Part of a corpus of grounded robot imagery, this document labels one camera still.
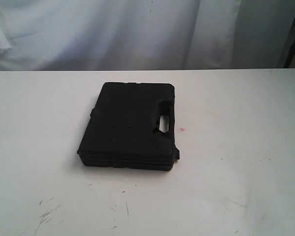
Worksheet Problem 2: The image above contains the black plastic tool case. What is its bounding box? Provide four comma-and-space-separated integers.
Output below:
77, 82, 179, 171

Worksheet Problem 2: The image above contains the white backdrop curtain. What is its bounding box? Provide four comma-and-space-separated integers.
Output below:
0, 0, 295, 71

